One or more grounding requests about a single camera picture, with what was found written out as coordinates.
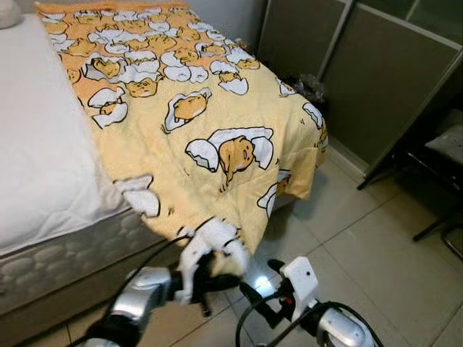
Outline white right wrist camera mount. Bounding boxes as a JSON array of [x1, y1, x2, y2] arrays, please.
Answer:
[[281, 256, 320, 317]]

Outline grey sliding door wardrobe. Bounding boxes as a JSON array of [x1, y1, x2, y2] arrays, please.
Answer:
[[257, 0, 463, 190]]

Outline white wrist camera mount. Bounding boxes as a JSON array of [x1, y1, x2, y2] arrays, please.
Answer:
[[281, 256, 320, 317], [177, 233, 211, 304]]

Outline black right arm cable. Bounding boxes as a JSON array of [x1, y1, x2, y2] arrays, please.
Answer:
[[235, 293, 384, 347]]

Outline black bag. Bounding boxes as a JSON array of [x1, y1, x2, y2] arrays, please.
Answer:
[[279, 72, 328, 109]]

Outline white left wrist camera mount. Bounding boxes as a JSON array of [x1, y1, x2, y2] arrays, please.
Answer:
[[177, 233, 211, 304]]

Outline black folding chair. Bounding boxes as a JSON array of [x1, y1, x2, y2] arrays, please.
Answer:
[[358, 108, 463, 261]]

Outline white seat cushion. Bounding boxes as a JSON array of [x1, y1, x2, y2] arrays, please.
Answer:
[[425, 124, 463, 166]]

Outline yellow cartoon egg blanket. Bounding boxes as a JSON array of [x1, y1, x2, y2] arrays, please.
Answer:
[[35, 0, 330, 272]]

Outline white quilted mattress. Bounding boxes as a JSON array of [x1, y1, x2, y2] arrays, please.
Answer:
[[0, 13, 182, 319]]

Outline brown bed base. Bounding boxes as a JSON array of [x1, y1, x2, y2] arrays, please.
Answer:
[[0, 253, 182, 344]]

